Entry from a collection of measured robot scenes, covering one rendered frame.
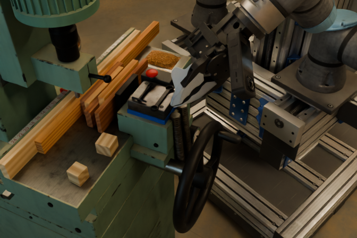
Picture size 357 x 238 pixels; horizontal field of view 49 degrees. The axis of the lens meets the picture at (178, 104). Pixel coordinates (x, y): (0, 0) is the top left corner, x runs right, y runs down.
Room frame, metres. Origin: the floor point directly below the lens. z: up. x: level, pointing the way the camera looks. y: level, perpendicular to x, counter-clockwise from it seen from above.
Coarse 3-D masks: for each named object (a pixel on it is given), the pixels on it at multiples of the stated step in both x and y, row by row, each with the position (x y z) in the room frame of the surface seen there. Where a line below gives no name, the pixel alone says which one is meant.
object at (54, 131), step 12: (156, 24) 1.13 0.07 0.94; (144, 36) 1.06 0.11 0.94; (132, 48) 0.99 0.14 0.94; (120, 60) 0.93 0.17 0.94; (72, 108) 0.72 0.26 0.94; (60, 120) 0.68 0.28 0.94; (72, 120) 0.71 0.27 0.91; (48, 132) 0.64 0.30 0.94; (60, 132) 0.66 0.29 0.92; (36, 144) 0.61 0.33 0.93; (48, 144) 0.62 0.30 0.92
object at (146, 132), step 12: (120, 108) 0.70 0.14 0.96; (120, 120) 0.68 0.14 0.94; (132, 120) 0.67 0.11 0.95; (144, 120) 0.66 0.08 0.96; (168, 120) 0.66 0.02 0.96; (132, 132) 0.67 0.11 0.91; (144, 132) 0.65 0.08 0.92; (156, 132) 0.64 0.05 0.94; (168, 132) 0.64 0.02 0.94; (144, 144) 0.66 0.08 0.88; (156, 144) 0.64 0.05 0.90; (168, 144) 0.64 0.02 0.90
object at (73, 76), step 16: (48, 48) 0.79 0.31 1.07; (32, 64) 0.76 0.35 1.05; (48, 64) 0.74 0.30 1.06; (64, 64) 0.73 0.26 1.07; (80, 64) 0.73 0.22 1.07; (96, 64) 0.76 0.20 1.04; (48, 80) 0.74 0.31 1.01; (64, 80) 0.72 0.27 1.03; (80, 80) 0.70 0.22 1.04; (96, 80) 0.75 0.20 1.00
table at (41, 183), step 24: (144, 48) 1.05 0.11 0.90; (192, 120) 0.77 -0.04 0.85; (72, 144) 0.64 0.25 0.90; (120, 144) 0.64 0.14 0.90; (24, 168) 0.56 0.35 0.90; (48, 168) 0.56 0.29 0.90; (96, 168) 0.56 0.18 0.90; (120, 168) 0.61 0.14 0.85; (24, 192) 0.52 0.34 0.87; (48, 192) 0.50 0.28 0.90; (72, 192) 0.50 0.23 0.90; (96, 192) 0.52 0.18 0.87; (72, 216) 0.47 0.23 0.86
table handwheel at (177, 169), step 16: (208, 128) 0.64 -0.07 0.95; (176, 160) 0.65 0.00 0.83; (192, 160) 0.55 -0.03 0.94; (192, 176) 0.53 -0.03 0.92; (208, 176) 0.59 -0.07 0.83; (176, 192) 0.51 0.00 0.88; (192, 192) 0.58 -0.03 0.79; (208, 192) 0.65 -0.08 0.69; (176, 208) 0.49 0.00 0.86; (192, 208) 0.55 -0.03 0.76; (176, 224) 0.48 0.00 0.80; (192, 224) 0.54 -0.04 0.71
